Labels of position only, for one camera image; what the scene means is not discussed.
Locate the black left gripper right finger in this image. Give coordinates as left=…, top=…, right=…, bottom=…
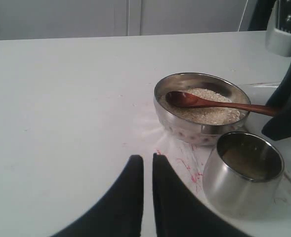
left=152, top=153, right=248, bottom=237

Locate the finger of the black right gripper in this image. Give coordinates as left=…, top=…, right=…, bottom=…
left=262, top=63, right=291, bottom=141

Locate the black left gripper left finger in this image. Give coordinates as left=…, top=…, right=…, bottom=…
left=54, top=155, right=144, bottom=237

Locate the brown wooden spoon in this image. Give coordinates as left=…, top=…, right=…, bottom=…
left=165, top=91, right=281, bottom=117

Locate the small steel cup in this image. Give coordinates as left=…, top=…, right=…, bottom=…
left=203, top=131, right=285, bottom=219

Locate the steel bowl of rice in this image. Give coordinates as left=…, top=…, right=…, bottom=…
left=154, top=73, right=250, bottom=146

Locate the white plastic tray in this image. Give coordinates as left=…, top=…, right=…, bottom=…
left=239, top=80, right=291, bottom=194

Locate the white cabinet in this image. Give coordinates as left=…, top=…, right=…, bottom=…
left=0, top=0, right=256, bottom=40

